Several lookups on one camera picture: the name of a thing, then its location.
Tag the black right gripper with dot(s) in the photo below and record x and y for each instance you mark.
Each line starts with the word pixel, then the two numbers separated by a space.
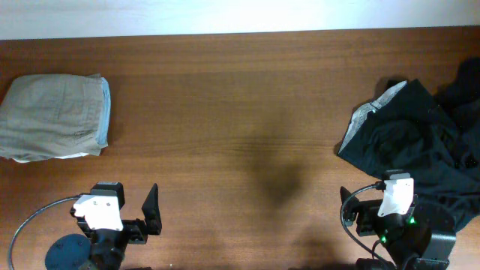
pixel 367 216

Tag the khaki beige shorts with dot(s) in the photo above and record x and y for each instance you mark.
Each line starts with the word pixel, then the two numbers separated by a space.
pixel 51 115

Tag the white crumpled cloth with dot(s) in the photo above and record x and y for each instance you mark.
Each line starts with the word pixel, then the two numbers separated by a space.
pixel 71 156

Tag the black garment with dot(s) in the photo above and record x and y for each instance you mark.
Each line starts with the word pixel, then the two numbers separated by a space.
pixel 406 129

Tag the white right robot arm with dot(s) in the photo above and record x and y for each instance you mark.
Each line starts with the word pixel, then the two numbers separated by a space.
pixel 422 238

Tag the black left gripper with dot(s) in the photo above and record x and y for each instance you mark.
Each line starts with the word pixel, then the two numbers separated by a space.
pixel 132 229

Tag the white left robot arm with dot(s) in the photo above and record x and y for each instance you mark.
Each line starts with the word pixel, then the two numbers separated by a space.
pixel 75 251

